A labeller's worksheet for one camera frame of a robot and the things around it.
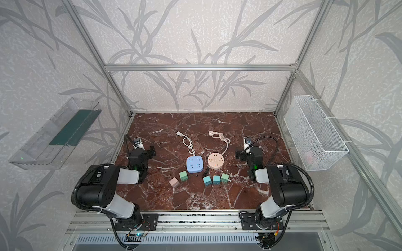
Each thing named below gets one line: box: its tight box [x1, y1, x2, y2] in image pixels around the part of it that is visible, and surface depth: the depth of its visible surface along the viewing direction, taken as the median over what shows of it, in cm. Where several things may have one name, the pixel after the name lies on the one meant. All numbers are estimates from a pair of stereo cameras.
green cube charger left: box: [179, 170, 189, 182], surface depth 88 cm
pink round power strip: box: [207, 152, 225, 170], surface depth 93 cm
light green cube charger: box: [220, 172, 230, 184], surface depth 88 cm
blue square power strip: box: [186, 155, 204, 174], surface depth 93 cm
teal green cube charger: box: [212, 175, 221, 186], surface depth 86 cm
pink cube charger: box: [168, 176, 180, 189], surface depth 86 cm
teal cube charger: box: [202, 175, 212, 187], surface depth 86 cm
